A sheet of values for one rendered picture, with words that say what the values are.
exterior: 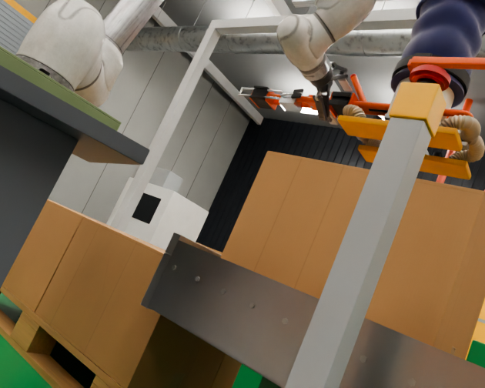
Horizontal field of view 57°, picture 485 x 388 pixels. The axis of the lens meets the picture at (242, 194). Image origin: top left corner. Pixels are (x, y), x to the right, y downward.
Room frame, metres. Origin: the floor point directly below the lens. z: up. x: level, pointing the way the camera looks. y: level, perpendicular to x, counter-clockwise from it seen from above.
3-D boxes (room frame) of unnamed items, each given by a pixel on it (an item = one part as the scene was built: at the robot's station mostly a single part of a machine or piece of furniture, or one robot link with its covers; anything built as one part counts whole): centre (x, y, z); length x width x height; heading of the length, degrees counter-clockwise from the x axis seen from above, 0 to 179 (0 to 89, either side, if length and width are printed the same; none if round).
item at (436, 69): (0.73, -0.22, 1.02); 0.07 x 0.07 x 0.04
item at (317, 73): (1.25, -0.04, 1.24); 0.09 x 0.06 x 0.09; 51
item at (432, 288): (1.24, -0.37, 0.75); 0.60 x 0.40 x 0.40; 50
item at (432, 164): (1.33, -0.45, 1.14); 0.34 x 0.10 x 0.05; 51
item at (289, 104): (1.55, -0.03, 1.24); 0.07 x 0.07 x 0.04; 51
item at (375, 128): (1.18, -0.33, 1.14); 0.34 x 0.10 x 0.05; 51
